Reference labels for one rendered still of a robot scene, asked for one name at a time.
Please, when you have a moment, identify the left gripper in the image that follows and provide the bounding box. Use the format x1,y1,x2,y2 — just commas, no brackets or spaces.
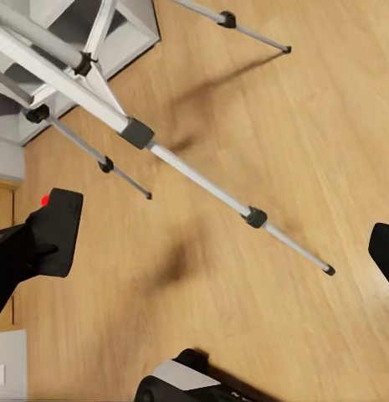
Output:
19,244,56,283

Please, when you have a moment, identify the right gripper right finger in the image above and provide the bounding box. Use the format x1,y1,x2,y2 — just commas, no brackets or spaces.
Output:
368,222,389,281

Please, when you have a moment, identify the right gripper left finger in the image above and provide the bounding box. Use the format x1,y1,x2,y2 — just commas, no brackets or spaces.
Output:
0,222,37,312

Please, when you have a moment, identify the camera tripod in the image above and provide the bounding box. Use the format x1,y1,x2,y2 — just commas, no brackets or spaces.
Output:
0,0,335,275

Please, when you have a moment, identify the digital camera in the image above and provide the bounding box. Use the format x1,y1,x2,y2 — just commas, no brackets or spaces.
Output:
26,188,84,277

